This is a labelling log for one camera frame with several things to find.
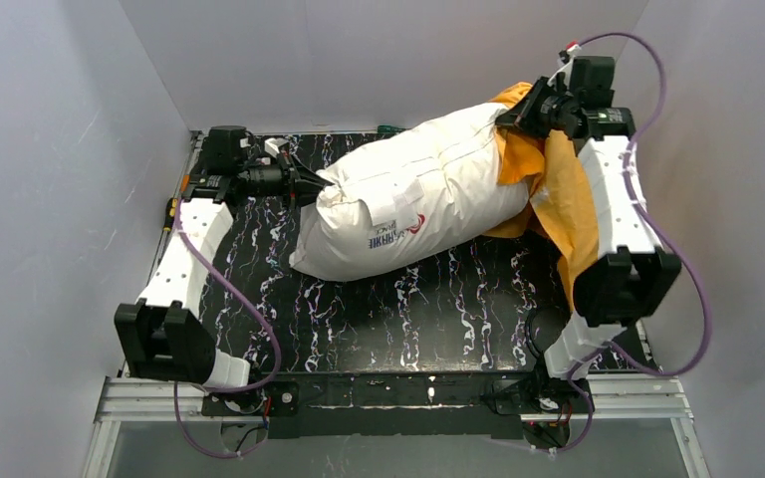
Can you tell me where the white pillow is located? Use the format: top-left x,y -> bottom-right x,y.
289,103 -> 529,282

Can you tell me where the orange printed pillowcase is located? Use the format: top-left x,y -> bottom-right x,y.
469,83 -> 599,311

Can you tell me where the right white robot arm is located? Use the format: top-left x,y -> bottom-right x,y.
495,46 -> 681,380

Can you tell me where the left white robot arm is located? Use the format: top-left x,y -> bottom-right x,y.
114,125 -> 330,393

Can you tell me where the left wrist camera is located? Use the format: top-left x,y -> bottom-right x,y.
264,137 -> 290,165

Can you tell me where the yellow handled screwdriver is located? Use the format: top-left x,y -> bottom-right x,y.
162,174 -> 189,232

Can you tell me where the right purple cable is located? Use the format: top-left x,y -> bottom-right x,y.
557,32 -> 714,456

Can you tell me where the purple cable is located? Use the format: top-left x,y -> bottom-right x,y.
170,204 -> 284,460
557,32 -> 714,456

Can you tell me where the green handled screwdriver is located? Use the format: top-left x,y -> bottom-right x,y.
377,124 -> 406,134

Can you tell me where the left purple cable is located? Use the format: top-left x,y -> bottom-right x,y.
170,204 -> 284,460

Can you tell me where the black cable loop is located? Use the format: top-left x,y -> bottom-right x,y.
524,306 -> 556,360

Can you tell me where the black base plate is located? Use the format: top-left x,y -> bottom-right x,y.
201,371 -> 592,440

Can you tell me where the aluminium frame rail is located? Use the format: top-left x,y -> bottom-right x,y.
81,373 -> 710,477

